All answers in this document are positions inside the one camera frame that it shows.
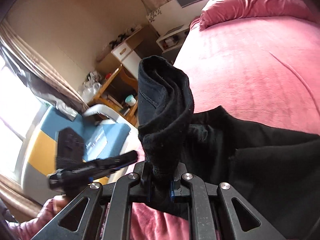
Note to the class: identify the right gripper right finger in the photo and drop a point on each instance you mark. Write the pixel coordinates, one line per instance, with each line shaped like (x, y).
(178, 191)

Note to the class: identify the white plastic storage box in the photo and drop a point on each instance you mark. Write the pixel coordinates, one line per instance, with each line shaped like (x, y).
(98, 114)

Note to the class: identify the beige curtain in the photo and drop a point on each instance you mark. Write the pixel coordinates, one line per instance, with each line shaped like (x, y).
(37, 74)

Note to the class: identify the blue yellow floor mat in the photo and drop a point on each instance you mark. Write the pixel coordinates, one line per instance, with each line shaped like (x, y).
(100, 132)

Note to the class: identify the white drawer desk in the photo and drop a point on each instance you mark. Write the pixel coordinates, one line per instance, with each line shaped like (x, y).
(130, 52)

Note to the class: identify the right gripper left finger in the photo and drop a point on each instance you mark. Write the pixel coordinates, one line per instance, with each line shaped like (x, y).
(142, 191)

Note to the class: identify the left hand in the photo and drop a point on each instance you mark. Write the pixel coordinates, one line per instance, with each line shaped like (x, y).
(59, 202)

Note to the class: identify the pink fleece bed blanket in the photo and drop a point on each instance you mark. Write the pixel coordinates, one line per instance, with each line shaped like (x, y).
(263, 70)

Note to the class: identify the black pants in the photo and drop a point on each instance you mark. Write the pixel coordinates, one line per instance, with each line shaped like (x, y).
(276, 170)

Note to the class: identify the red crumpled duvet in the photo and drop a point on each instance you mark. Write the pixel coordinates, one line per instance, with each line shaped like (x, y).
(218, 11)

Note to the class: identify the wooden chair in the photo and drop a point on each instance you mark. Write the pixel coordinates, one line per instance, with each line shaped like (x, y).
(117, 87)

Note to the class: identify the white bedside cabinet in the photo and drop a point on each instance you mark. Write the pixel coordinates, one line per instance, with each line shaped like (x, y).
(172, 22)

